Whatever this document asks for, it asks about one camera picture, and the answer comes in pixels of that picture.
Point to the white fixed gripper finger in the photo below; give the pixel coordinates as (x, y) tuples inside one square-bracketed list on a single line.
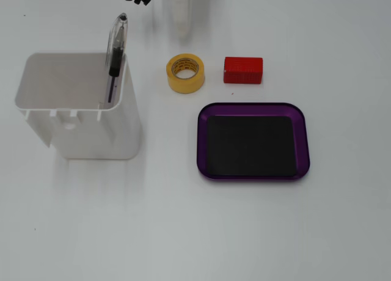
[(183, 15)]

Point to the yellow tape roll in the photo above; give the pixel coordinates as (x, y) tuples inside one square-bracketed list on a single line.
[(184, 86)]

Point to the white plastic box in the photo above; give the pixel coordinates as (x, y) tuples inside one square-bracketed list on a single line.
[(100, 134)]

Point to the clear black pen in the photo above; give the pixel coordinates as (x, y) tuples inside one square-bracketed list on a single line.
[(116, 49)]

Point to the red rectangular block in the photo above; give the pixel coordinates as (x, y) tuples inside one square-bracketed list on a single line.
[(242, 70)]

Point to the purple tray with black mat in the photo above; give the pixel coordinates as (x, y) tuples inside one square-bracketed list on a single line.
[(252, 145)]

